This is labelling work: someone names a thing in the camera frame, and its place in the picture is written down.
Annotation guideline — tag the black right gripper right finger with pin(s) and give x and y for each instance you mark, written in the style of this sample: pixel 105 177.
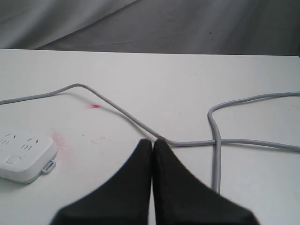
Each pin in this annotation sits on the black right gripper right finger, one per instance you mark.
pixel 181 199

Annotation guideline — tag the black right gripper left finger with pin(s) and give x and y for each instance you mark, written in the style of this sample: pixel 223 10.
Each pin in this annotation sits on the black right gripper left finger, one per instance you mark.
pixel 122 200

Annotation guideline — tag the white five-outlet power strip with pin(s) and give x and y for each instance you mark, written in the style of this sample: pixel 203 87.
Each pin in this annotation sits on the white five-outlet power strip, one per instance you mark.
pixel 24 156

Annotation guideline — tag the grey backdrop cloth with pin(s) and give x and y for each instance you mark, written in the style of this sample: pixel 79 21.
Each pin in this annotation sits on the grey backdrop cloth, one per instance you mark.
pixel 247 27

